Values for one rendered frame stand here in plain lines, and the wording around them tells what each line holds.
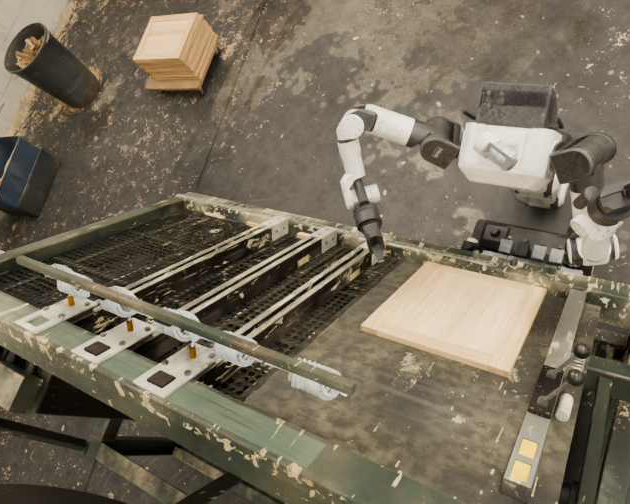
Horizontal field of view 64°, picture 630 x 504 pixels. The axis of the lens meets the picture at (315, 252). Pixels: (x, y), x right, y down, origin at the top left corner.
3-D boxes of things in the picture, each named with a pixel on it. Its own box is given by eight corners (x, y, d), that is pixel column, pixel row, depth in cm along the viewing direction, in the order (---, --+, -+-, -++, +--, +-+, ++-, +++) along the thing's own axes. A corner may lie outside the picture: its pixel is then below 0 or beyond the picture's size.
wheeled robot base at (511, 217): (510, 152, 290) (505, 120, 262) (613, 163, 265) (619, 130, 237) (479, 255, 278) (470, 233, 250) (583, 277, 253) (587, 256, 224)
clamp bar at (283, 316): (389, 256, 206) (393, 200, 197) (168, 434, 113) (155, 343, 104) (367, 251, 211) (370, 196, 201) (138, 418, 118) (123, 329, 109)
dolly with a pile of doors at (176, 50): (228, 45, 427) (199, 9, 392) (207, 99, 415) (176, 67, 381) (174, 48, 456) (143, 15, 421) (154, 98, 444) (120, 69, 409)
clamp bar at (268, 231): (292, 233, 229) (291, 182, 220) (42, 366, 137) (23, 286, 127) (274, 229, 234) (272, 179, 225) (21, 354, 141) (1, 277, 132)
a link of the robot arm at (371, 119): (347, 99, 158) (415, 122, 158) (351, 93, 170) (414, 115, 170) (336, 134, 164) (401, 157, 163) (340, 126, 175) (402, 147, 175)
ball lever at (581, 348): (555, 379, 128) (595, 348, 120) (553, 387, 125) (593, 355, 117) (543, 368, 129) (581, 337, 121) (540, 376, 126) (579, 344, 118)
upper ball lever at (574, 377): (547, 406, 118) (590, 374, 111) (544, 415, 115) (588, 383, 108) (534, 394, 119) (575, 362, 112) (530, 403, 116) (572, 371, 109)
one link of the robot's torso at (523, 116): (482, 100, 184) (455, 77, 153) (585, 107, 167) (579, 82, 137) (465, 181, 188) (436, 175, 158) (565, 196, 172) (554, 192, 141)
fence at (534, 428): (584, 302, 171) (587, 292, 170) (527, 504, 97) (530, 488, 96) (568, 298, 174) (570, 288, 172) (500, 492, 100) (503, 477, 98)
